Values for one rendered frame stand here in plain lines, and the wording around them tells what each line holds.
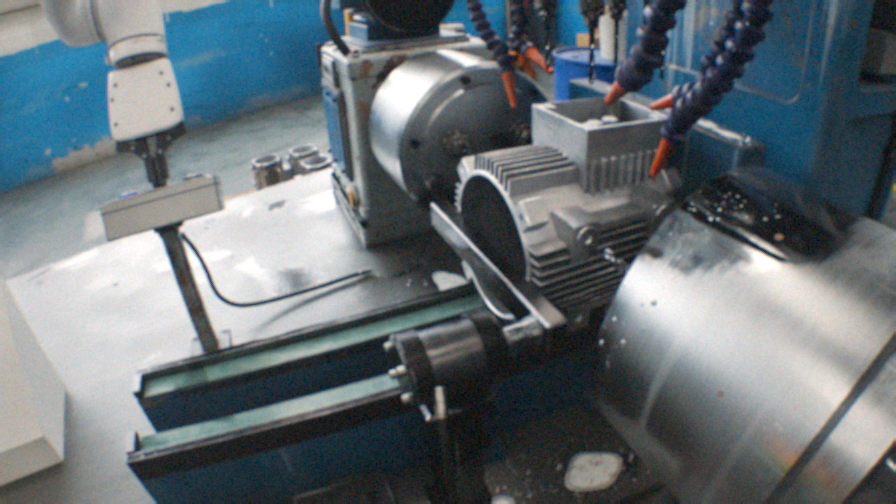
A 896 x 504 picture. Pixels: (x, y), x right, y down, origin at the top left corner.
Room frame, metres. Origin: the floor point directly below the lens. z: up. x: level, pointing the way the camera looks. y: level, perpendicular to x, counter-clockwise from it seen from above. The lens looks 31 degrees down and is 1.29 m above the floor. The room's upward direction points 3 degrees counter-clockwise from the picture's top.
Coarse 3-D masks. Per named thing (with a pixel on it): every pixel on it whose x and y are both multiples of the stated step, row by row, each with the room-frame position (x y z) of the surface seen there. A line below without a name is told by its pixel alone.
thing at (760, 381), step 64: (704, 192) 0.28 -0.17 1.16; (768, 192) 0.26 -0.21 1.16; (640, 256) 0.27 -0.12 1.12; (704, 256) 0.23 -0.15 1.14; (768, 256) 0.21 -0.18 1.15; (832, 256) 0.19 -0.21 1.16; (640, 320) 0.24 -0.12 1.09; (704, 320) 0.20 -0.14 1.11; (768, 320) 0.18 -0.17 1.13; (832, 320) 0.16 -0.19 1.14; (640, 384) 0.21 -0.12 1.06; (704, 384) 0.18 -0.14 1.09; (768, 384) 0.15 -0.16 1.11; (832, 384) 0.13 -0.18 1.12; (640, 448) 0.20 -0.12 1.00; (704, 448) 0.15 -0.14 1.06; (768, 448) 0.13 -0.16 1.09; (832, 448) 0.11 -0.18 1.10
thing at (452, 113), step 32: (416, 64) 0.79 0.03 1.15; (448, 64) 0.73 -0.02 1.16; (480, 64) 0.70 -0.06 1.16; (384, 96) 0.78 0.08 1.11; (416, 96) 0.68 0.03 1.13; (448, 96) 0.68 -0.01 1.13; (480, 96) 0.69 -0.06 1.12; (544, 96) 0.73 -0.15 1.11; (384, 128) 0.73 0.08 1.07; (416, 128) 0.66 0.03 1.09; (448, 128) 0.67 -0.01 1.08; (480, 128) 0.69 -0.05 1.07; (512, 128) 0.69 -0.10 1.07; (384, 160) 0.74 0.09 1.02; (416, 160) 0.66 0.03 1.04; (448, 160) 0.67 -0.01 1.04; (416, 192) 0.66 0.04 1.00; (448, 192) 0.66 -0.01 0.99
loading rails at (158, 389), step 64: (384, 320) 0.48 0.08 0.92; (448, 320) 0.48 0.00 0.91; (192, 384) 0.37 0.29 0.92; (256, 384) 0.39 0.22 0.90; (320, 384) 0.42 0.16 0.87; (384, 384) 0.37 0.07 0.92; (512, 384) 0.40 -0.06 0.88; (576, 384) 0.43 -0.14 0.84; (128, 448) 0.26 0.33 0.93; (192, 448) 0.27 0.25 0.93; (256, 448) 0.30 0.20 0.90; (320, 448) 0.32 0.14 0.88; (384, 448) 0.34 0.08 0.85
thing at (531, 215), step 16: (464, 160) 0.52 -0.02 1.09; (464, 176) 0.52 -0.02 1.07; (656, 176) 0.48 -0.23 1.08; (672, 176) 0.47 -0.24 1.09; (672, 192) 0.47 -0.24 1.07; (528, 208) 0.41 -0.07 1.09; (544, 208) 0.41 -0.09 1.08; (528, 224) 0.40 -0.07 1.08; (544, 224) 0.40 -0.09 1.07; (512, 320) 0.42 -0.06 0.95
